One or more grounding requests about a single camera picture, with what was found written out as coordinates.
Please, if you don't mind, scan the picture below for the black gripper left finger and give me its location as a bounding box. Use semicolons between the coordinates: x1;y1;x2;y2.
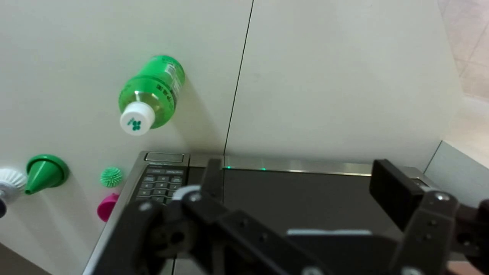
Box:
94;157;242;275

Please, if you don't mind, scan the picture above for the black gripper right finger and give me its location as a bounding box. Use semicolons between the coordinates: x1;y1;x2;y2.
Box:
369;158;489;275

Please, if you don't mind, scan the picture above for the green plastic bottle white cap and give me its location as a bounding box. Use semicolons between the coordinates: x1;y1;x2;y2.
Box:
118;53;187;137

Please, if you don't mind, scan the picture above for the pink plastic cup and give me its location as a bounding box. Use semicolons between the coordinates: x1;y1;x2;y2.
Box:
97;191;121;223

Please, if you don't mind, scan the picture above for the green spiky ball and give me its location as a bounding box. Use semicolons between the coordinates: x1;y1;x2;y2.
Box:
100;165;126;187

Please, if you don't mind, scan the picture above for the stainless steel black microwave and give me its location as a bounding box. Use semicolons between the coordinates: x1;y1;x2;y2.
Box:
82;149;461;275

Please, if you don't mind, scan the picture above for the green plastic cone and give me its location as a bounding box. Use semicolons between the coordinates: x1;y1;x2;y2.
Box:
24;152;71;195

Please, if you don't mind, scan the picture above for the white bristle brush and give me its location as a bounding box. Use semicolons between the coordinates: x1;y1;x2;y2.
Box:
0;166;28;218

